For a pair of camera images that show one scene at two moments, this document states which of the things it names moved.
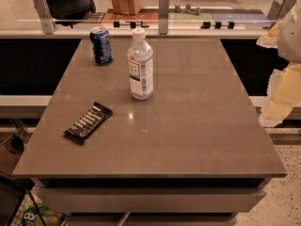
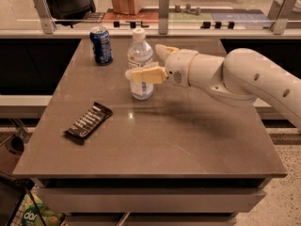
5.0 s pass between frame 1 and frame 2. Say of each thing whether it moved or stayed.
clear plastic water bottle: stayed
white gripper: moved
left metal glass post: stayed
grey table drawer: stayed
